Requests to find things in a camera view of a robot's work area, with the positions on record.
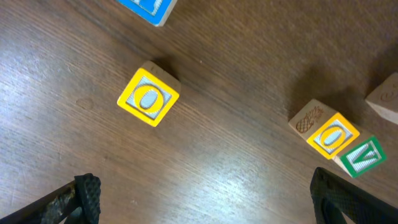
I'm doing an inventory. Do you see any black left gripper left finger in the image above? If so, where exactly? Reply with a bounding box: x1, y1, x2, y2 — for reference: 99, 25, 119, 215
1, 173, 101, 224

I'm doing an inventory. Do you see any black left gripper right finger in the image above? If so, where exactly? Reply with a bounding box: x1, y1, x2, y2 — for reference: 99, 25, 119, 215
310, 167, 397, 224

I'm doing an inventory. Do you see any green V letter block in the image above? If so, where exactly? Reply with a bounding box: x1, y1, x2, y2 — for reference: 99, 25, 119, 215
333, 126, 387, 178

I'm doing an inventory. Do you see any yellow O letter block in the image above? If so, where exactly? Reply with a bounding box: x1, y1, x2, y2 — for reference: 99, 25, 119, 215
289, 99, 360, 160

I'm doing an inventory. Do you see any blue P letter block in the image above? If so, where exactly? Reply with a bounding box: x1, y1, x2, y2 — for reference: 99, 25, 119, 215
365, 72, 397, 124

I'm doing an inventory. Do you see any yellow D letter block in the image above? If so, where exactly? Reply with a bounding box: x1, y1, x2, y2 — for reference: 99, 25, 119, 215
117, 61, 181, 127

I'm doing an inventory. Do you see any blue H letter block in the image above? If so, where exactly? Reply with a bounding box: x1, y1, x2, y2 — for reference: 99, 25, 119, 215
118, 0, 178, 27

